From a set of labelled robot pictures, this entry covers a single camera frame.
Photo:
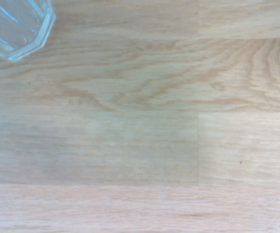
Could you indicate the clear faceted drinking glass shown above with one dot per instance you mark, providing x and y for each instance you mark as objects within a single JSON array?
[{"x": 21, "y": 24}]

